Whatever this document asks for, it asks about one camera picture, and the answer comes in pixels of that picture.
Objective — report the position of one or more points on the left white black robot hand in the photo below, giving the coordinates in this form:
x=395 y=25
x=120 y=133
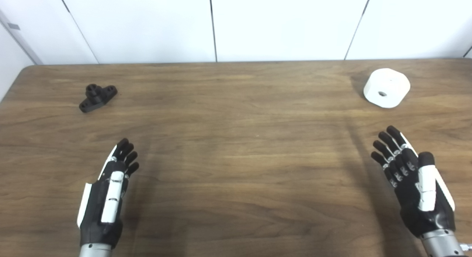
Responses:
x=96 y=209

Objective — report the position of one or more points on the round white piece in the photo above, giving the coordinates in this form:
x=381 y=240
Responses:
x=391 y=83

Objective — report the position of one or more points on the black flanged holder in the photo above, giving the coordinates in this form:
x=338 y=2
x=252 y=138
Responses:
x=96 y=98

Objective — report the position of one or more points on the small grey wall tag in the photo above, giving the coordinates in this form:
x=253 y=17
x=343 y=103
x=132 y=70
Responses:
x=13 y=26

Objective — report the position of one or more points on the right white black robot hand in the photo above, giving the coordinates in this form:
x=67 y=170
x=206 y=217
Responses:
x=409 y=198

